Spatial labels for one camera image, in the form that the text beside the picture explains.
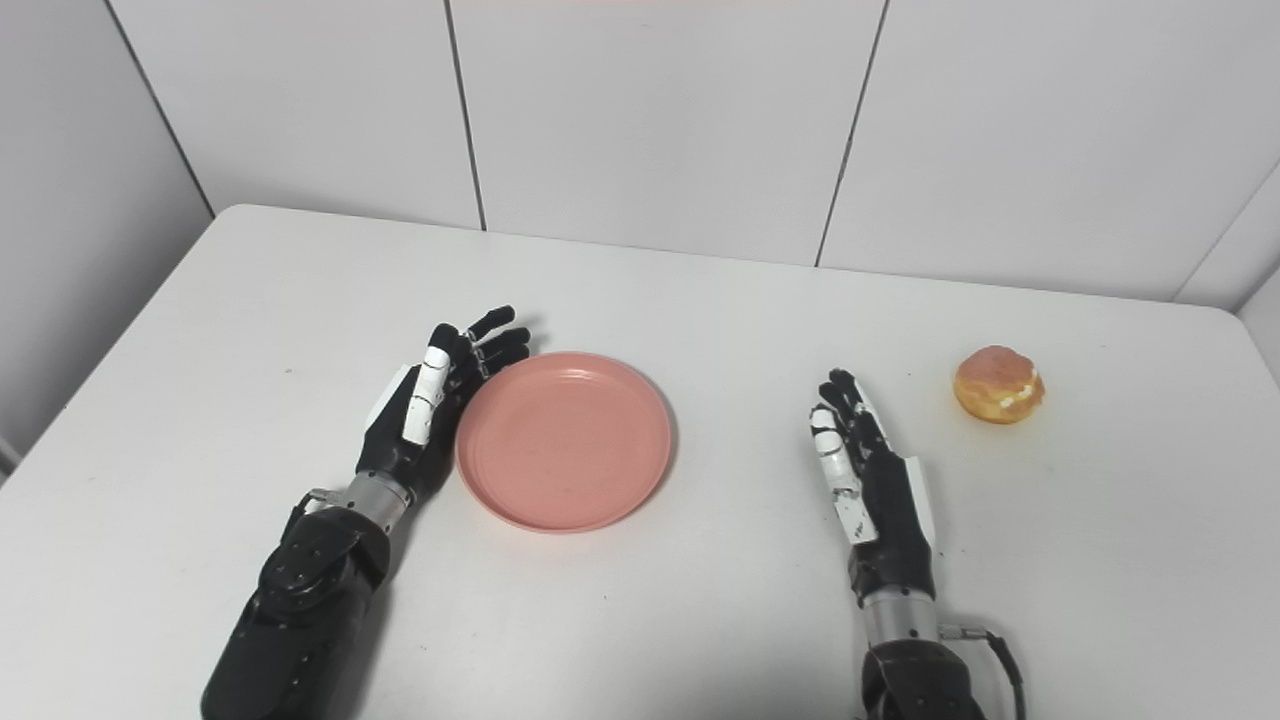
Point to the pink round plate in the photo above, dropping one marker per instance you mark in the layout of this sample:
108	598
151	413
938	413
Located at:
565	440

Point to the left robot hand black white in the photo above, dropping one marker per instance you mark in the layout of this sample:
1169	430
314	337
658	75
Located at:
420	410

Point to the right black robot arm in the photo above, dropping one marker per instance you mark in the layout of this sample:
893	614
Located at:
915	665

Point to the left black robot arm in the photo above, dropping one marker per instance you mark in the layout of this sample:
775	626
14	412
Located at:
300	610

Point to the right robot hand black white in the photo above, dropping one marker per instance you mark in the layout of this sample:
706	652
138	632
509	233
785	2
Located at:
880	490

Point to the cream puff pastry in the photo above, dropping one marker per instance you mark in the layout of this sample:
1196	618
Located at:
999	384

